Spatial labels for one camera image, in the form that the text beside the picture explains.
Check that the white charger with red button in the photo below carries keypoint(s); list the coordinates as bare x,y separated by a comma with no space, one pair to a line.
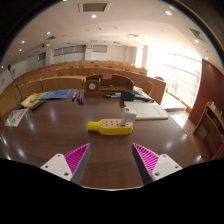
128,115

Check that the black gooseneck microphone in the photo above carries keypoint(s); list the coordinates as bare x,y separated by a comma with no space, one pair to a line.
15,81

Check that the ceiling spot lights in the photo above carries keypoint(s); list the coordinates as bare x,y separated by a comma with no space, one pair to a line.
93,16

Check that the wooden shelf unit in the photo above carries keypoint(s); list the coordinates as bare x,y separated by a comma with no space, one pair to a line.
210,128

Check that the large window wall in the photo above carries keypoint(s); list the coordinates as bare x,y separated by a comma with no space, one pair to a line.
176,76

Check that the yellow power strip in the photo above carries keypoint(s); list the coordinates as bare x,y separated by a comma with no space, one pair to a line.
110,129

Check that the handheld microphone with blue foam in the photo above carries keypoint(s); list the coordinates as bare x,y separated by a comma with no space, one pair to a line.
127,96

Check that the wooden chair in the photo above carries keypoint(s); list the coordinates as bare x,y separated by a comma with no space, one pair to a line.
147,87

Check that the rows of wooden auditorium seats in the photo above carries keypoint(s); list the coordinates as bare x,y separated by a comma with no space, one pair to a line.
66,71

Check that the black pen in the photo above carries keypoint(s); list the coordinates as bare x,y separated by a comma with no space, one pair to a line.
111,96

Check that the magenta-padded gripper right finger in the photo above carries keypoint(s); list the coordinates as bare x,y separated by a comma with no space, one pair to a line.
148,160

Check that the ceiling projector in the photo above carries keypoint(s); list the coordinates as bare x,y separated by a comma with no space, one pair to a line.
46,44

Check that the ceiling air vent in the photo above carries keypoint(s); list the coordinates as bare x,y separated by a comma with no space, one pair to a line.
197,34
94,7

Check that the blue marker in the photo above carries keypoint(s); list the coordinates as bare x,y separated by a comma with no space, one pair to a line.
73,96

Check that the white book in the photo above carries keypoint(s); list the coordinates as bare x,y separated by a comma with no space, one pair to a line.
146,110

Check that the black remote control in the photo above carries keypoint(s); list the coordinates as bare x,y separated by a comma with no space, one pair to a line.
38,105

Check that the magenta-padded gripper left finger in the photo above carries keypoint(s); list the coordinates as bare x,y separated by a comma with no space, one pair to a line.
77,160

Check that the wooden desk organizer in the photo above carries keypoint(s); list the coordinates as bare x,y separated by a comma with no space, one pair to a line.
110,83

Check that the white and red leaflet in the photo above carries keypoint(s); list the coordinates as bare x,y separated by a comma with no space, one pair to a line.
16,117

